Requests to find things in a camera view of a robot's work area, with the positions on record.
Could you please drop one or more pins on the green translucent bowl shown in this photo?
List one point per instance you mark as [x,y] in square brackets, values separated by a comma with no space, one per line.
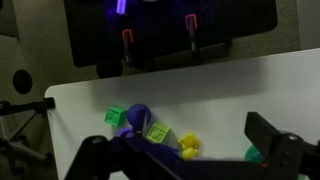
[253,155]

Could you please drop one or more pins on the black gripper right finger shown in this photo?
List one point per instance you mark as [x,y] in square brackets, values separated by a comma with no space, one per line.
[261,131]

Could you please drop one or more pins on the large black panel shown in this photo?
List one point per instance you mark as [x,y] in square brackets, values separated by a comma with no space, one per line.
[166,30]

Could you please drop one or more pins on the purple glowing light strip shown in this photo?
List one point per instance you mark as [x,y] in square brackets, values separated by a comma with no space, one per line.
[121,6]

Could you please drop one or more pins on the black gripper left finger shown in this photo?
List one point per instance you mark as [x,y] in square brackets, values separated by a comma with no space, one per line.
[142,120]

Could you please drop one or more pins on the black round disc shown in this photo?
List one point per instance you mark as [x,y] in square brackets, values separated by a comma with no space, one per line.
[22,81]

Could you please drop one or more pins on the blue embossed toy block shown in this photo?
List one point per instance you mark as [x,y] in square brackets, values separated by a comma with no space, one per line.
[166,150]

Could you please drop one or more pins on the yellow rubber animal toy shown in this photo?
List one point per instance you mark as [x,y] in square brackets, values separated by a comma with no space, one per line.
[188,144]

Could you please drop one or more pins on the purple bumpy ball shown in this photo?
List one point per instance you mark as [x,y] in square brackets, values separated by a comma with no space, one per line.
[134,115]

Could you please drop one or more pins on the lime green embossed toy block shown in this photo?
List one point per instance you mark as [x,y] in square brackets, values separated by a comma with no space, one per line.
[158,132]

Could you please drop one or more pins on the black tripod stand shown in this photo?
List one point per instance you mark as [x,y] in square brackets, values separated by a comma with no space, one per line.
[23,108]

